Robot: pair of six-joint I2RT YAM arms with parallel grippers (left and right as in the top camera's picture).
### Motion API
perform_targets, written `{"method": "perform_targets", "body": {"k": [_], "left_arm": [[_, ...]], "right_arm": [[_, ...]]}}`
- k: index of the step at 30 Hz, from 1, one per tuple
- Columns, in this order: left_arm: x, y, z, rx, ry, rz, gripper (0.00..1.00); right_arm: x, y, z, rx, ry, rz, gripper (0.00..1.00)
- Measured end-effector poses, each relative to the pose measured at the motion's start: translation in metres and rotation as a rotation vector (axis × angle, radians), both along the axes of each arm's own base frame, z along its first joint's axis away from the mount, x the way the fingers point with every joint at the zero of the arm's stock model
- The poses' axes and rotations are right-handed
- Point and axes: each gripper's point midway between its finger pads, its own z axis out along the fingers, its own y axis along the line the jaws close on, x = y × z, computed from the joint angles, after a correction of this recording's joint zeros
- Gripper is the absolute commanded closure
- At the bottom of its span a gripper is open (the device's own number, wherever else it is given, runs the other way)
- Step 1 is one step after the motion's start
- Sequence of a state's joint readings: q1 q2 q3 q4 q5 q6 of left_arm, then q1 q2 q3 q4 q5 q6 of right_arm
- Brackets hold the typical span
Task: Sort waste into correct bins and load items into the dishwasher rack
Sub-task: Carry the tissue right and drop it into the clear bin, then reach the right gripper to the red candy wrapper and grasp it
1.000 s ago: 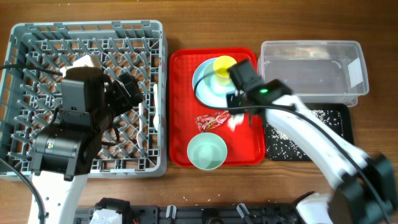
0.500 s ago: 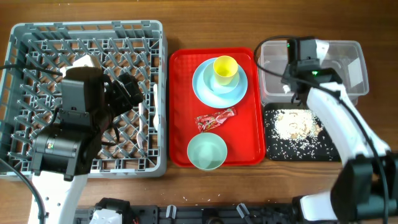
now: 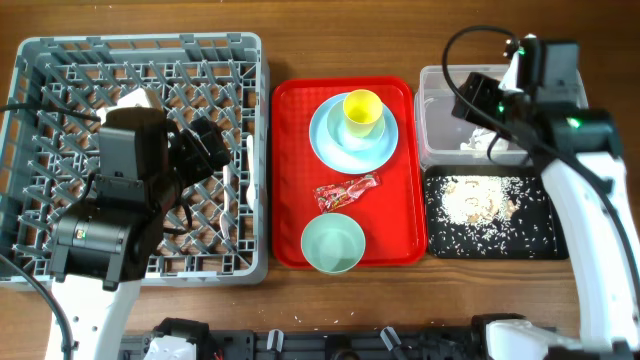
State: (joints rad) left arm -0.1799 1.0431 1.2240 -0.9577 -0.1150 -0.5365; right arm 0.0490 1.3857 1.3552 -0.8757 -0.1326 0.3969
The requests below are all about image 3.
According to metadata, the red plastic tray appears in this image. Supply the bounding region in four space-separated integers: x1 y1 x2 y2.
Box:
270 76 427 269

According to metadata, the yellow plastic cup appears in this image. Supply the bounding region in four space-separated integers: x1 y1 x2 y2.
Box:
343 89 383 138

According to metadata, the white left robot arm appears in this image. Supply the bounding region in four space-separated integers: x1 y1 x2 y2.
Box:
49 107 231 359

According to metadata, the light blue bowl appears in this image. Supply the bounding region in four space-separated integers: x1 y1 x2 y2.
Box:
327 100 385 152

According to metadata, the light blue plate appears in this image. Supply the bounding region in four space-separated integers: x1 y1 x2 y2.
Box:
309 93 399 174

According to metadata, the grey dishwasher rack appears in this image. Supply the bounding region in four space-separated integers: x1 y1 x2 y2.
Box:
1 32 270 290

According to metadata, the clear plastic bin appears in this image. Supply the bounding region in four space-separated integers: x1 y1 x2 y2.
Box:
414 64 596 173

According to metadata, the white plastic spoon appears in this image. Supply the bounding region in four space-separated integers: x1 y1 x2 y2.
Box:
246 134 256 211

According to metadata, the green bowl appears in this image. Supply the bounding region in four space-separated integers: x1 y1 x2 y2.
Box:
300 213 366 275

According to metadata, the white napkin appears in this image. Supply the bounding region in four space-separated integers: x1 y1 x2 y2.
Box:
460 127 509 151

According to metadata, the red candy wrapper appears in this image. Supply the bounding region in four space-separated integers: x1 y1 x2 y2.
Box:
313 172 381 213

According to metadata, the black tray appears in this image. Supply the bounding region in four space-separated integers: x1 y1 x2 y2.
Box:
422 165 570 260

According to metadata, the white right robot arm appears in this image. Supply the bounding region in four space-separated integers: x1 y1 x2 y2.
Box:
452 34 639 359

